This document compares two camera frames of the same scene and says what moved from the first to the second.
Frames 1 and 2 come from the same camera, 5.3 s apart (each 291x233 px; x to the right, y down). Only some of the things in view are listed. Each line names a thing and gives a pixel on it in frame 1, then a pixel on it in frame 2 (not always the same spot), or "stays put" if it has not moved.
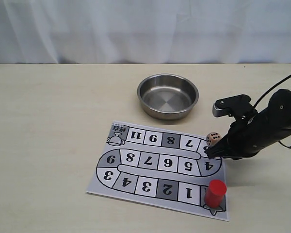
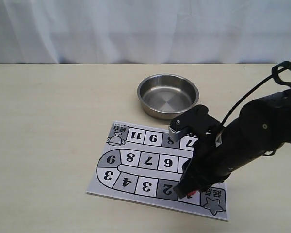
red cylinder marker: (215, 192) to (192, 193)
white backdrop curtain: (145, 31) stays put
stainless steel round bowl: (167, 96) stays put
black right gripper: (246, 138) to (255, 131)
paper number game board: (157, 167) stays put
